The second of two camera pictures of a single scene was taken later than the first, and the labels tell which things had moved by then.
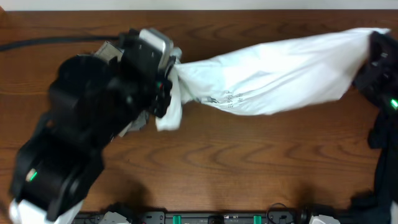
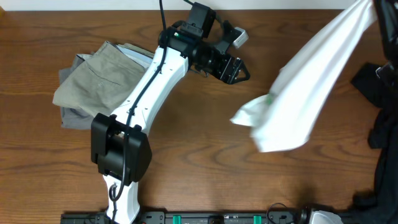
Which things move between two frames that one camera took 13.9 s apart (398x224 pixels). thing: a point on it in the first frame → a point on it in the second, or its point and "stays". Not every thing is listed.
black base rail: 208,218 stays
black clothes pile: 375,206 stays
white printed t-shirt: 270,76 → 284,117
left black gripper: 161,89 → 226,63
